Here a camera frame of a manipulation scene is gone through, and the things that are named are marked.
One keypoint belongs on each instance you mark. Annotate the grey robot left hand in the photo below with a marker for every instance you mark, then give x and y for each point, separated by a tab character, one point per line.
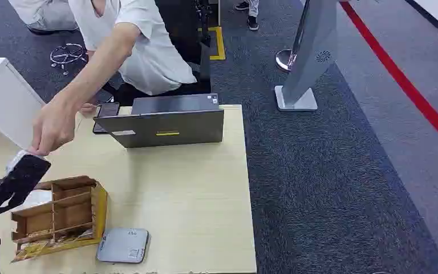
24	177

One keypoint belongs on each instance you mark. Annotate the pale card in box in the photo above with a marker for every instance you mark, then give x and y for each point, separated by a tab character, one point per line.
37	198

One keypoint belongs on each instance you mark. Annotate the person's right hand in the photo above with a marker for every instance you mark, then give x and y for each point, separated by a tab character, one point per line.
52	126

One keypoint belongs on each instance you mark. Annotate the person's hand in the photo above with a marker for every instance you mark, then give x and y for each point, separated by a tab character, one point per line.
87	109
52	126

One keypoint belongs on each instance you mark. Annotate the wooden card box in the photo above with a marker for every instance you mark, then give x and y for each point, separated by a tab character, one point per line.
71	215

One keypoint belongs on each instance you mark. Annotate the white cabinet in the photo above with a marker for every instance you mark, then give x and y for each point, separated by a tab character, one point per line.
3	98

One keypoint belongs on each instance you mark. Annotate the person's left hand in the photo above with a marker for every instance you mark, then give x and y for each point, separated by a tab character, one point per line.
87	109

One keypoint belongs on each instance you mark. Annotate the black smartphone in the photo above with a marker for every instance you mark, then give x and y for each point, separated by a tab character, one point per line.
107	110

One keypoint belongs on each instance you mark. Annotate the grey square device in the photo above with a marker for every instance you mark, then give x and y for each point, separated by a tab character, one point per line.
123	246

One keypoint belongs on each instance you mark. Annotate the chrome chair base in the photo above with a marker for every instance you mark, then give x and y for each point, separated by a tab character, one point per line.
68	55

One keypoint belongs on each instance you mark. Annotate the grey laptop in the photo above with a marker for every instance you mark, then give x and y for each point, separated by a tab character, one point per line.
166	130

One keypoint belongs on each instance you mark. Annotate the black metal stand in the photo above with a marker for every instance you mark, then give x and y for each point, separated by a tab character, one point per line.
205	41

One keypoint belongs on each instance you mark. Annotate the yellow floor tape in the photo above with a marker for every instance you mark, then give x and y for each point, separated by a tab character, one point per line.
220	43

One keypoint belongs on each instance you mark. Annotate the standing person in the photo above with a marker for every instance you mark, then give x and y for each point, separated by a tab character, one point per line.
253	19

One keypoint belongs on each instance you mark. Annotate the grey sign stand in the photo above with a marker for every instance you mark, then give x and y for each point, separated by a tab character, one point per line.
311	49

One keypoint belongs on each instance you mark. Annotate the red floor tape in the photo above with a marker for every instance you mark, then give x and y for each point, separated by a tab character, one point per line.
404	81

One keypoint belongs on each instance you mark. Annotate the chrome stanchion post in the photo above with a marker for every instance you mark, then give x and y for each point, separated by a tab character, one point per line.
287	58

